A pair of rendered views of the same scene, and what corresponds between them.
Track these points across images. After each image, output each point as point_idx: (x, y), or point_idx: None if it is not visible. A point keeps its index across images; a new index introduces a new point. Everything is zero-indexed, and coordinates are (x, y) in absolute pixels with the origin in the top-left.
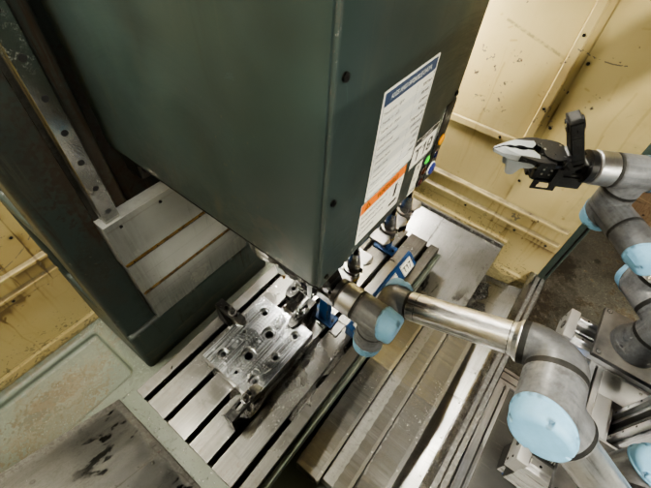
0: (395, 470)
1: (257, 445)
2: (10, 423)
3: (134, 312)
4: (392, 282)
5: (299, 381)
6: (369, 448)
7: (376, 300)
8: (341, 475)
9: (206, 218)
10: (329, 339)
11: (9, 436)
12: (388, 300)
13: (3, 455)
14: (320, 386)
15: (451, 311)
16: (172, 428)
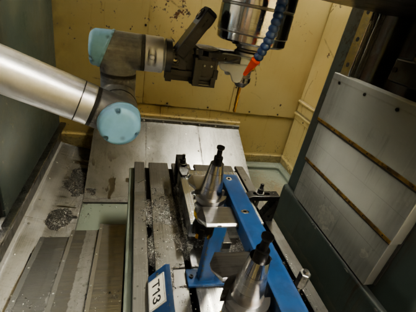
0: (30, 267)
1: (153, 178)
2: (273, 180)
3: (299, 173)
4: (132, 107)
5: (165, 217)
6: (67, 261)
7: (127, 35)
8: (83, 237)
9: (370, 171)
10: (175, 262)
11: (267, 178)
12: (121, 92)
13: (258, 174)
14: (145, 223)
15: (30, 56)
16: (205, 164)
